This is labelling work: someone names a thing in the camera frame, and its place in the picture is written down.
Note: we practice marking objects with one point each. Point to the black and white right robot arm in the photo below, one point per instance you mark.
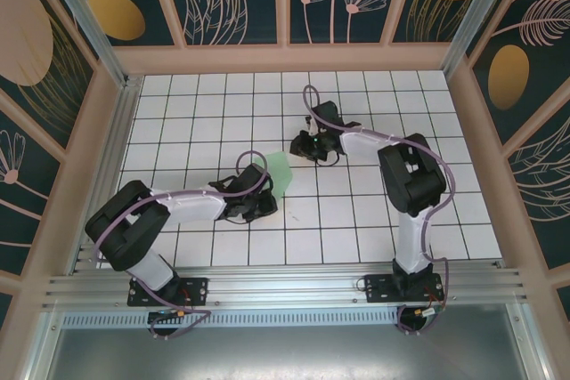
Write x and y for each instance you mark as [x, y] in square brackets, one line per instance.
[409, 180]

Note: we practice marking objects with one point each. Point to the aluminium frame post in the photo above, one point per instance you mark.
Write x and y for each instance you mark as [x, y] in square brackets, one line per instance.
[84, 19]
[472, 19]

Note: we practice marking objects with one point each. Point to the grey sheet metal panel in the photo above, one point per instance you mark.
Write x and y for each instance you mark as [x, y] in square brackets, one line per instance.
[285, 353]

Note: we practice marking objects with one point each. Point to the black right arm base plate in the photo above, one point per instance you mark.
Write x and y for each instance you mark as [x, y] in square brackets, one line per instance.
[378, 286]

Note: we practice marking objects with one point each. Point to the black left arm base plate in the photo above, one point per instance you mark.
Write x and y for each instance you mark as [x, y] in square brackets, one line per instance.
[196, 286]

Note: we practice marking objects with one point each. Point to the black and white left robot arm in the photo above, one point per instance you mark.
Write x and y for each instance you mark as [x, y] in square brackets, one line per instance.
[129, 224]

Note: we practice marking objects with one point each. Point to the long aluminium mounting rail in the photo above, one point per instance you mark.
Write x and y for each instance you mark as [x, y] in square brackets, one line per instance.
[285, 284]

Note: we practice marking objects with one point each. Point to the aluminium side rail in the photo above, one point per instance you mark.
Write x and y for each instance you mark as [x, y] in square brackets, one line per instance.
[122, 131]

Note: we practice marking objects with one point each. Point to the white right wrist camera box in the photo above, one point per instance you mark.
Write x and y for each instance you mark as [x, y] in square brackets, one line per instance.
[313, 126]

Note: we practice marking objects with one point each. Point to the green cloth sheet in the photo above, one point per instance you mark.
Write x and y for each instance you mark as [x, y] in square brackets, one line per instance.
[280, 171]

